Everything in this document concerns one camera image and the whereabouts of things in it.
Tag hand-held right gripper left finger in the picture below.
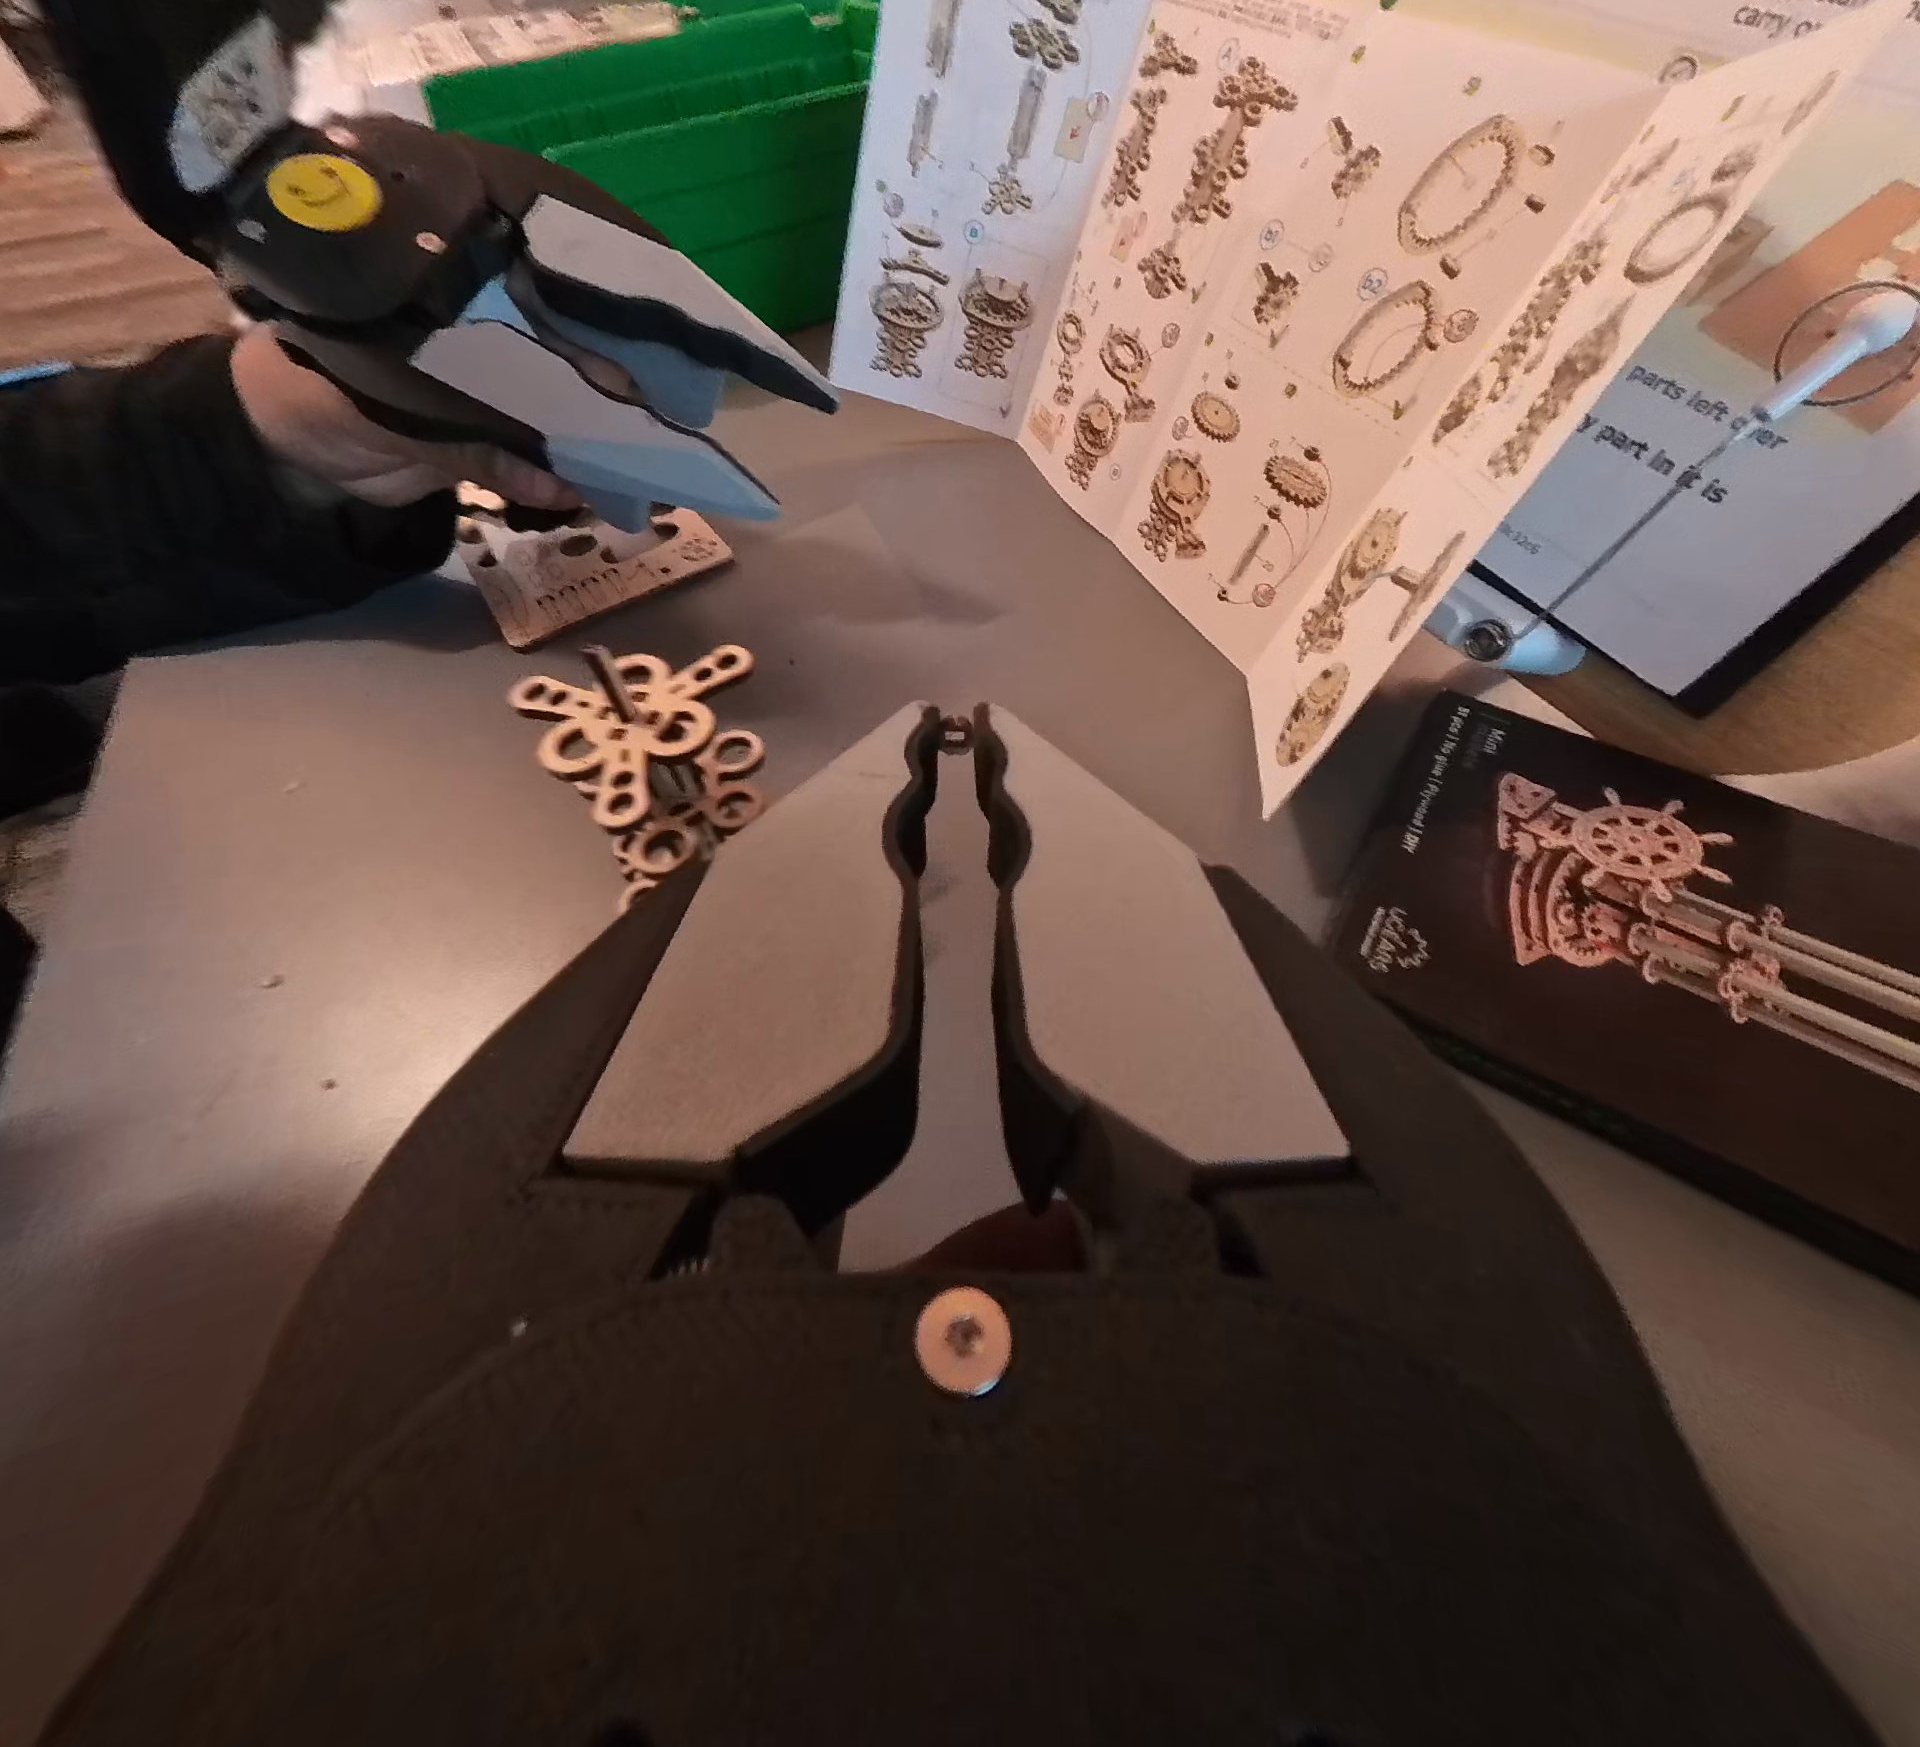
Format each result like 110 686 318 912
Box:
562 702 929 1232

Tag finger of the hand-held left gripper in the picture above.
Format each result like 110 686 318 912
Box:
514 193 843 433
404 283 787 539

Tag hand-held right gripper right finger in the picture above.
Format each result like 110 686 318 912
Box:
974 702 1356 1216

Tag laser-cut wooden part sheet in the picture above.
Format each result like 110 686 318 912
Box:
454 485 739 656

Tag wooden model assembly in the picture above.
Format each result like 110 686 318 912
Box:
505 644 773 914

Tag person's left forearm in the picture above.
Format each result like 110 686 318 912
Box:
0 335 457 694

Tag black model kit box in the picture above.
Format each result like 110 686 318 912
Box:
1327 688 1920 1294

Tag person's left hand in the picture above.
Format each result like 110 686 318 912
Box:
233 335 589 521

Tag white paper sheets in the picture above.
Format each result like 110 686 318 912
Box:
336 0 702 97

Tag folded instruction leaflet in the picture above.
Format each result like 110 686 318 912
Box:
827 0 1911 824

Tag round wooden board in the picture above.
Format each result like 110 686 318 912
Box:
1556 644 1920 778

